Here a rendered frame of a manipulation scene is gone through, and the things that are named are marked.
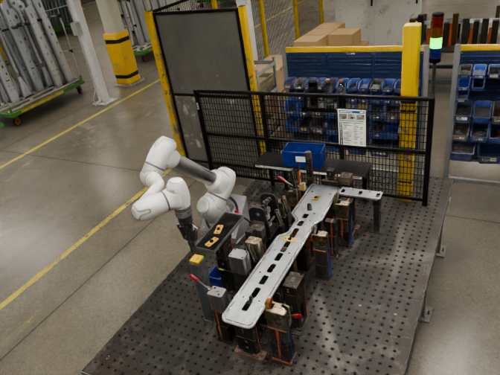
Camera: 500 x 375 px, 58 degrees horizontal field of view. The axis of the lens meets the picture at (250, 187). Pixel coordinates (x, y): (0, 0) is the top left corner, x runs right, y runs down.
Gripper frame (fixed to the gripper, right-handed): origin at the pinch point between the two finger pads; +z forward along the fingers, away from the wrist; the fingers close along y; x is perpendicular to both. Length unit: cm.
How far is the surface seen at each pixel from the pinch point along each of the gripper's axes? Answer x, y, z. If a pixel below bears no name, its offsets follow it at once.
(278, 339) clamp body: -13, 52, 38
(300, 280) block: 15, 54, 22
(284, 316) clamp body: -13, 58, 20
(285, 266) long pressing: 26, 41, 25
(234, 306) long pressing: -11.1, 27.6, 24.9
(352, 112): 151, 43, -17
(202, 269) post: -1.0, 3.8, 15.1
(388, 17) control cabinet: 743, -66, 44
